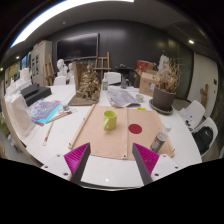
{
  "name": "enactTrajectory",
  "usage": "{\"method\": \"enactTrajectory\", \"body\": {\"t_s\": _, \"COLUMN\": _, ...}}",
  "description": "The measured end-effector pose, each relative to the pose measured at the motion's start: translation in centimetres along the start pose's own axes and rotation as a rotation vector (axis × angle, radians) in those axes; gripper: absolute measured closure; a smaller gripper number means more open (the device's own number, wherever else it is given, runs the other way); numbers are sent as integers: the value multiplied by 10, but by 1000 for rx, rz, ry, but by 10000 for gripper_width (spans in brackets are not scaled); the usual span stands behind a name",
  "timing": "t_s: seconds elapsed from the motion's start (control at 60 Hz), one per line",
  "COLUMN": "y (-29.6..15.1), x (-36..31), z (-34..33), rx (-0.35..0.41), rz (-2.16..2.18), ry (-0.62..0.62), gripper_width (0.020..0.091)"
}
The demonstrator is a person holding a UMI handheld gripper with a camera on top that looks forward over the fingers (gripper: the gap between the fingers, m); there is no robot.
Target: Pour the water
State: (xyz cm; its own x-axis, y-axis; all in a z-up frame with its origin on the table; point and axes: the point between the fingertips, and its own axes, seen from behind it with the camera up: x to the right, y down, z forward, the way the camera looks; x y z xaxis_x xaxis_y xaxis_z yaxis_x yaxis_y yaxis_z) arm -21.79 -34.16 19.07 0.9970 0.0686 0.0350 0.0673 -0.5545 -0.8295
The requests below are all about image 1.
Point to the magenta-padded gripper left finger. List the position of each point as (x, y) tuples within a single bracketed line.
[(77, 158)]

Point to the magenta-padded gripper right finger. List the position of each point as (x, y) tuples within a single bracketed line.
[(146, 159)]

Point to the clear bottle with dark drink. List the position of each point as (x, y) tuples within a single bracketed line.
[(158, 141)]

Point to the flat round red coaster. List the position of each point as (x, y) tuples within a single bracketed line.
[(135, 128)]

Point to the beige canvas mat wooden strips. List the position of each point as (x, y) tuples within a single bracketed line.
[(106, 140)]

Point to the thin red-striped paintbrush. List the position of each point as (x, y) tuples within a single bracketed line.
[(48, 133)]

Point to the wooden paintbrush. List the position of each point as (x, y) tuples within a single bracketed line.
[(60, 116)]

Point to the lime green mug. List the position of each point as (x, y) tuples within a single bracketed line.
[(110, 120)]

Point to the grey plant saucer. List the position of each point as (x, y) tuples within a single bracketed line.
[(161, 111)]

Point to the small yellow tag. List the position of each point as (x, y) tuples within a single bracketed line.
[(141, 108)]

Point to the small glass jar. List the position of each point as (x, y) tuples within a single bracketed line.
[(65, 107)]

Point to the colourful book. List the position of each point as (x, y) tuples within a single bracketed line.
[(45, 111)]

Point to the black backpack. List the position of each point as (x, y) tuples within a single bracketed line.
[(203, 140)]

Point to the small round tin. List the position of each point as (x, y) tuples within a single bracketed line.
[(139, 98)]

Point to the dried plant in grey pot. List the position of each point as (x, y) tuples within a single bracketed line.
[(164, 98)]

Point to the printed newspaper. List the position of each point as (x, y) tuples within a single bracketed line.
[(120, 97)]

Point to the white plastic chair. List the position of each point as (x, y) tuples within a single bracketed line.
[(195, 111), (112, 78), (211, 125)]

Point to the golden sculpture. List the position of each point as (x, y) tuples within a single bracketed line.
[(88, 85)]

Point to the brown cardboard box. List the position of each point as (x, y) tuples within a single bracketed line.
[(148, 83)]

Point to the black box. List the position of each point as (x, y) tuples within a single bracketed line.
[(35, 94)]

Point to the green-labelled white spray bottle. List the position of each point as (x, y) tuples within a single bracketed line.
[(105, 84)]

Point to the dark grey spray bottle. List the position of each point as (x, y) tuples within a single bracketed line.
[(124, 82)]

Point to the white plaster bust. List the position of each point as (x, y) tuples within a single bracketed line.
[(61, 68)]

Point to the red box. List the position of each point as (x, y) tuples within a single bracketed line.
[(145, 66)]

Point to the wooden easel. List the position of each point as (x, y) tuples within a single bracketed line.
[(102, 63)]

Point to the white cabinet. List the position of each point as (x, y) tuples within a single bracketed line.
[(41, 63)]

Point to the white ceiling light strip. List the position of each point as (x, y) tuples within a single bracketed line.
[(50, 15)]

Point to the wooden wall figure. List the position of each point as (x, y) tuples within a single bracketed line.
[(204, 96)]

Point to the black wall screen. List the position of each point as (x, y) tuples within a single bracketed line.
[(77, 46)]

